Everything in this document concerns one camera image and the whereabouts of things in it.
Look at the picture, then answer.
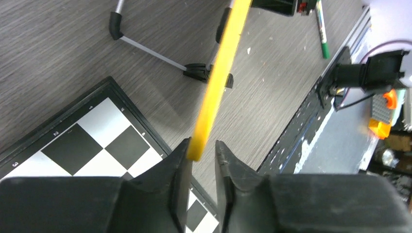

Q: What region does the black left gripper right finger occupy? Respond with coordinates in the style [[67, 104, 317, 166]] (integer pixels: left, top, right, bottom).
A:
[[215, 141, 412, 233]]

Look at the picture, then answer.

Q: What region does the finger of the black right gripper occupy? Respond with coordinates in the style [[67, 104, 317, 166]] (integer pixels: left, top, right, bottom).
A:
[[251, 0, 297, 17]]

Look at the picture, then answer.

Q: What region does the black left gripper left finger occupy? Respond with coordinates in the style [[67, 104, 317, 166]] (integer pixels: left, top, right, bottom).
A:
[[0, 139, 192, 233]]

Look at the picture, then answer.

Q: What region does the white green marker pen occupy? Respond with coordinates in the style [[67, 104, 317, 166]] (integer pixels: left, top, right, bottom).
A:
[[315, 0, 330, 59]]

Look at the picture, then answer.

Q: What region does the yellow framed whiteboard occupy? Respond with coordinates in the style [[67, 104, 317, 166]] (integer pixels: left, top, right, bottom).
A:
[[187, 0, 252, 161]]

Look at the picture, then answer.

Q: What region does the black white chessboard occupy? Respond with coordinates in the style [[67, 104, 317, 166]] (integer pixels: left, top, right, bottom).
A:
[[0, 77, 219, 233]]

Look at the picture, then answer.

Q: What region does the aluminium front rail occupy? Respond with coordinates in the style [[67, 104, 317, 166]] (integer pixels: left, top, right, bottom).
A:
[[292, 6, 380, 176]]

